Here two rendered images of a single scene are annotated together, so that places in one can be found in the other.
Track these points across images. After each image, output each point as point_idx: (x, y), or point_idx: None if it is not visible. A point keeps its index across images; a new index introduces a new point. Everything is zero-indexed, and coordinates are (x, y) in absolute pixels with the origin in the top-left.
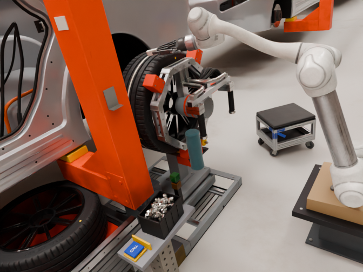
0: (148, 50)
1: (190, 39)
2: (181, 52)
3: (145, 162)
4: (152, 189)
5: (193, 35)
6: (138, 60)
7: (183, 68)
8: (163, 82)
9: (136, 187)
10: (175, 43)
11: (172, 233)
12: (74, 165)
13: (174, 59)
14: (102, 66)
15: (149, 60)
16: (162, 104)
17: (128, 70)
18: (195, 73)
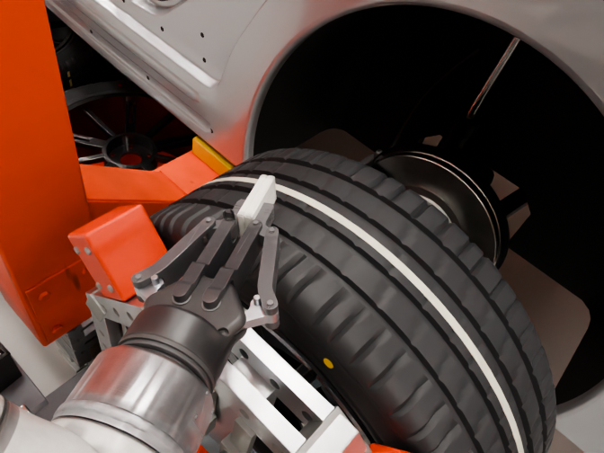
0: (264, 183)
1: (71, 392)
2: (404, 413)
3: (17, 293)
4: (39, 339)
5: (72, 413)
6: (317, 180)
7: (235, 411)
8: (109, 288)
9: (2, 286)
10: (203, 306)
11: None
12: (175, 160)
13: (319, 359)
14: None
15: (275, 216)
16: (101, 315)
17: (286, 159)
18: None
